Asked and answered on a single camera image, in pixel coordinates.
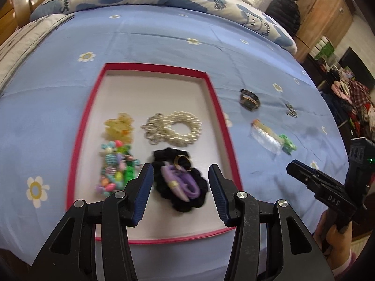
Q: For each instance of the person's right hand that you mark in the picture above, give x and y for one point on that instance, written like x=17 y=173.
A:
x=337 y=237

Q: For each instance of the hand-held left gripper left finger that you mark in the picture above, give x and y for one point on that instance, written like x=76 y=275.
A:
x=143 y=196

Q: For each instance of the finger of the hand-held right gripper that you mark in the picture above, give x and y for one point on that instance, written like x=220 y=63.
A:
x=307 y=177

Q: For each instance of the red-rimmed white tray box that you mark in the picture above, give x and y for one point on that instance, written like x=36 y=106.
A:
x=175 y=93

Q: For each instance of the person's right forearm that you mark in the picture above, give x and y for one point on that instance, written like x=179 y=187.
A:
x=344 y=265

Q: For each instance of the wooden wardrobe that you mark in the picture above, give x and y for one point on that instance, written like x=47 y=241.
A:
x=325 y=8

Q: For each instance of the blue flowered bedsheet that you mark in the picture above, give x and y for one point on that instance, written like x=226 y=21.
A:
x=52 y=123

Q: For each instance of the green hair clip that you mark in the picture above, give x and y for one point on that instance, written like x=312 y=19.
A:
x=288 y=145

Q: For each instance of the black padded jacket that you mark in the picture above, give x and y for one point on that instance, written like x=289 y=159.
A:
x=284 y=13

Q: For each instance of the black scrunchie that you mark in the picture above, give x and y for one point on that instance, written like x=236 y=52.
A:
x=183 y=202

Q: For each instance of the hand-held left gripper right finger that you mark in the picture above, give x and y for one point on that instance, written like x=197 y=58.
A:
x=218 y=199

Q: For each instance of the translucent hair comb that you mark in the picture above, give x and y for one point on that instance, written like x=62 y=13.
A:
x=266 y=137

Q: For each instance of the pile of clothes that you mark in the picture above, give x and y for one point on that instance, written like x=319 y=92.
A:
x=354 y=102

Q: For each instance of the yellow hair claw clip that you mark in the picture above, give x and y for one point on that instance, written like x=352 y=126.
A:
x=118 y=127

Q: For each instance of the silver striped hair clips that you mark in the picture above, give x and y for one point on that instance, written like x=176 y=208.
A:
x=291 y=110

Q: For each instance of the black screen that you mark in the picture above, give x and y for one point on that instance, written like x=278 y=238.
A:
x=356 y=66

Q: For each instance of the stack of green boxes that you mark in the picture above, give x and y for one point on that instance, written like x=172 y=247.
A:
x=323 y=49

